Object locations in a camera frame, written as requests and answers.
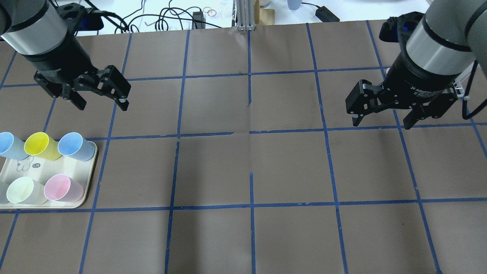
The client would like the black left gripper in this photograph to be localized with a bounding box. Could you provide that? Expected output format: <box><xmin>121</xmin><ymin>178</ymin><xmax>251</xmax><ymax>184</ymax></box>
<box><xmin>25</xmin><ymin>37</ymin><xmax>132</xmax><ymax>111</ymax></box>

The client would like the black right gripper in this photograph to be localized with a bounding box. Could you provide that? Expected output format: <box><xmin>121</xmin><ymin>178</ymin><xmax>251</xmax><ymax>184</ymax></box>
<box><xmin>345</xmin><ymin>53</ymin><xmax>457</xmax><ymax>130</ymax></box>

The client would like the pink plastic cup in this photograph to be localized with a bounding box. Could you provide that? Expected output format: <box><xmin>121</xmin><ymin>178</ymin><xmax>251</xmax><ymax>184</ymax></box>
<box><xmin>43</xmin><ymin>174</ymin><xmax>85</xmax><ymax>202</ymax></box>

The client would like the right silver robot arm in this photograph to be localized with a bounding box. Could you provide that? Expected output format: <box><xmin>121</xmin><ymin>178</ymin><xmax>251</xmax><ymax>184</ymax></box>
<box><xmin>345</xmin><ymin>0</ymin><xmax>486</xmax><ymax>129</ymax></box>

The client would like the yellow plastic cup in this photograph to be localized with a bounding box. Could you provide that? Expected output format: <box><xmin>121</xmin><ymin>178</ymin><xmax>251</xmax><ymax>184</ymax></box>
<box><xmin>24</xmin><ymin>132</ymin><xmax>62</xmax><ymax>160</ymax></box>

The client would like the light blue plastic cup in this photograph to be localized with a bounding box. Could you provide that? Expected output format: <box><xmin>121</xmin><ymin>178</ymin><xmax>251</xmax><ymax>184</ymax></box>
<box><xmin>0</xmin><ymin>132</ymin><xmax>29</xmax><ymax>160</ymax></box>

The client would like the pale green plastic cup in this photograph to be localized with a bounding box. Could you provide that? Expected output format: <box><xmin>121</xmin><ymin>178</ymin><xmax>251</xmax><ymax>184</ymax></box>
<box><xmin>6</xmin><ymin>177</ymin><xmax>48</xmax><ymax>205</ymax></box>

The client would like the blue cup on side table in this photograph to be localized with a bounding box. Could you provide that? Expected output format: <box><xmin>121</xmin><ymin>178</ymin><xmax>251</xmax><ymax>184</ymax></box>
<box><xmin>287</xmin><ymin>0</ymin><xmax>302</xmax><ymax>11</ymax></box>

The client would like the cream rabbit tray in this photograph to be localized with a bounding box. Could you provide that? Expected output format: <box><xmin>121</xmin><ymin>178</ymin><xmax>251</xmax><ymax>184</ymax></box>
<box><xmin>0</xmin><ymin>142</ymin><xmax>98</xmax><ymax>212</ymax></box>

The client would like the black power adapter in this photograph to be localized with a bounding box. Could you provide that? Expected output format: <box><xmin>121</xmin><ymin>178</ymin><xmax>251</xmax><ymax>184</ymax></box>
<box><xmin>315</xmin><ymin>6</ymin><xmax>340</xmax><ymax>22</ymax></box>

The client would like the wooden mug tree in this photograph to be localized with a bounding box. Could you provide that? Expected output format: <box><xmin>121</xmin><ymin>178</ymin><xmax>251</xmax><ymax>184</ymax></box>
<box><xmin>253</xmin><ymin>0</ymin><xmax>275</xmax><ymax>25</ymax></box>

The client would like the aluminium frame post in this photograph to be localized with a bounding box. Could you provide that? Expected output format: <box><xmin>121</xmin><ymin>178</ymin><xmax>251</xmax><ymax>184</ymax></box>
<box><xmin>235</xmin><ymin>0</ymin><xmax>256</xmax><ymax>32</ymax></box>

